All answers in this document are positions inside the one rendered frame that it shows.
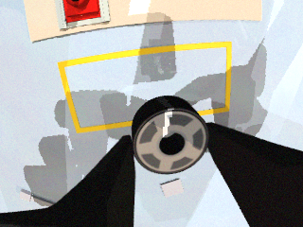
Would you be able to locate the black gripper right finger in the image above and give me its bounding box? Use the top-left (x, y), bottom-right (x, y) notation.
top-left (205, 122), bottom-right (303, 227)

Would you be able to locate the black wheel with beige hub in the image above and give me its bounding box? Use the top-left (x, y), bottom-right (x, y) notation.
top-left (132, 96), bottom-right (209, 175)

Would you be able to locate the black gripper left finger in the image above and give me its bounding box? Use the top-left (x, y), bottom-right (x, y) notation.
top-left (0, 135), bottom-right (136, 227)

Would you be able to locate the yellow rectangular outline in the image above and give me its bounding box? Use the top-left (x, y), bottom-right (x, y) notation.
top-left (58, 42), bottom-right (232, 132)

